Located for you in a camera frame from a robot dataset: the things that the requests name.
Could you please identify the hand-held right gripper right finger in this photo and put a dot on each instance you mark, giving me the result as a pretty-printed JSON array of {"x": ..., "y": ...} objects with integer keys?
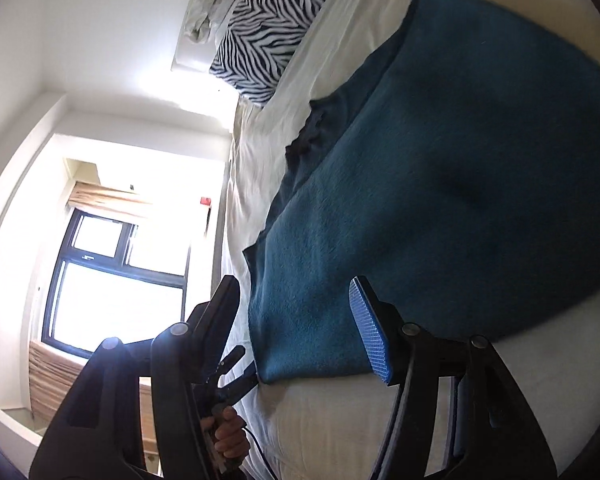
[{"x": 370, "y": 335}]

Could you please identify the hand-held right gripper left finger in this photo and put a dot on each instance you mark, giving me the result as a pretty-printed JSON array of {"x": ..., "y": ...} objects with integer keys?
[{"x": 220, "y": 320}]

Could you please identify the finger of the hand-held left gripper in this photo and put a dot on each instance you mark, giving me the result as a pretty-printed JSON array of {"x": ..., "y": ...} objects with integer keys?
[
  {"x": 232, "y": 357},
  {"x": 244, "y": 384}
]

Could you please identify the dark teal knit sweater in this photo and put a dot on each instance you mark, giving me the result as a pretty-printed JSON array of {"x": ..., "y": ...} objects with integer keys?
[{"x": 430, "y": 160}]

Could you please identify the person's left hand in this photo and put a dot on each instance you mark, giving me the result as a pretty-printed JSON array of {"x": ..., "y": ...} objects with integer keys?
[{"x": 226, "y": 440}]

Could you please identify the bed with cream sheet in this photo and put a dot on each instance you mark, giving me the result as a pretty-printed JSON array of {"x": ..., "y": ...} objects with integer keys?
[{"x": 330, "y": 435}]

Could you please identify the black framed window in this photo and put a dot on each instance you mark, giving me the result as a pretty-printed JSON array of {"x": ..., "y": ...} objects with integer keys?
[{"x": 105, "y": 310}]

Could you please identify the beige roman blind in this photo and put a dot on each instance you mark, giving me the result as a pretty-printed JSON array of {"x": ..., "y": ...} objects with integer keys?
[{"x": 110, "y": 199}]

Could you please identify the zebra print pillow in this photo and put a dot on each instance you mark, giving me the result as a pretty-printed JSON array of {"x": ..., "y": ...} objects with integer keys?
[{"x": 265, "y": 35}]

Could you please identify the white pillow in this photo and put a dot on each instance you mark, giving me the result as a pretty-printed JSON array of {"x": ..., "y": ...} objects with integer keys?
[{"x": 210, "y": 5}]

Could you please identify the small red wall box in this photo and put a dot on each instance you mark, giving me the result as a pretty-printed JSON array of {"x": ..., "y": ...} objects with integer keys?
[{"x": 205, "y": 202}]

